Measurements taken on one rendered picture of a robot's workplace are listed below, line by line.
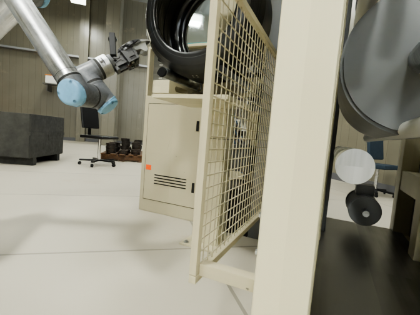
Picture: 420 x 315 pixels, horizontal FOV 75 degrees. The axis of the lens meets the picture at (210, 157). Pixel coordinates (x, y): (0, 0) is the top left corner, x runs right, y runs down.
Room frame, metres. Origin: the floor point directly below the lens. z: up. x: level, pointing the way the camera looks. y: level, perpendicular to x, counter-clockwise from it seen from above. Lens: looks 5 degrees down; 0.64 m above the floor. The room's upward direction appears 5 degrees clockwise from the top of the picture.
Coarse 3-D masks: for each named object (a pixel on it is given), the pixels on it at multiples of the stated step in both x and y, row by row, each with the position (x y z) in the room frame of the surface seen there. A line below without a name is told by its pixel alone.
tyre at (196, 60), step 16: (160, 0) 1.37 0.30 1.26; (176, 0) 1.45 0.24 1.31; (192, 0) 1.48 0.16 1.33; (256, 0) 1.09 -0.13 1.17; (160, 16) 1.40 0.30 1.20; (176, 16) 1.49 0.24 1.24; (256, 16) 1.10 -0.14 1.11; (160, 32) 1.26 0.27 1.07; (176, 32) 1.51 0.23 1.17; (240, 32) 1.10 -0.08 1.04; (256, 32) 1.14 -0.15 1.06; (160, 48) 1.24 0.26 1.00; (176, 48) 1.50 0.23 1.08; (240, 48) 1.13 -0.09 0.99; (256, 48) 1.22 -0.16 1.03; (176, 64) 1.21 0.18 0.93; (192, 64) 1.17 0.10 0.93; (224, 64) 1.16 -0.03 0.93; (192, 80) 1.36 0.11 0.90; (224, 80) 1.32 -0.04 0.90
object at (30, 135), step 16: (0, 112) 3.70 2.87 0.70; (16, 112) 3.72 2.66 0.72; (0, 128) 3.70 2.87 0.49; (16, 128) 3.72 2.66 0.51; (32, 128) 3.79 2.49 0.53; (48, 128) 4.21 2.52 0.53; (0, 144) 3.70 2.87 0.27; (16, 144) 3.72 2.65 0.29; (32, 144) 3.80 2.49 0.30; (48, 144) 4.22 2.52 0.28; (0, 160) 3.80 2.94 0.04; (16, 160) 3.82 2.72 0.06; (32, 160) 3.83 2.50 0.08
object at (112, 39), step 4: (112, 32) 1.22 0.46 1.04; (112, 36) 1.21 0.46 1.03; (108, 40) 1.23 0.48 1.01; (112, 40) 1.21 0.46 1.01; (116, 40) 1.23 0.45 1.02; (112, 44) 1.20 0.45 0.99; (112, 48) 1.19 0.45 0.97; (112, 52) 1.18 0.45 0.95; (112, 56) 1.20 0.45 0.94; (116, 56) 1.21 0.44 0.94
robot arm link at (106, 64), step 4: (100, 56) 1.15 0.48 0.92; (104, 56) 1.15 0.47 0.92; (100, 60) 1.14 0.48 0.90; (104, 60) 1.14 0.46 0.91; (108, 60) 1.15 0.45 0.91; (104, 64) 1.14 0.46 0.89; (108, 64) 1.15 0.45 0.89; (104, 68) 1.14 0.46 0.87; (108, 68) 1.15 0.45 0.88; (112, 68) 1.16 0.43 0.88; (108, 72) 1.16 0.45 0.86; (112, 72) 1.18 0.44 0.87; (108, 76) 1.18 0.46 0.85
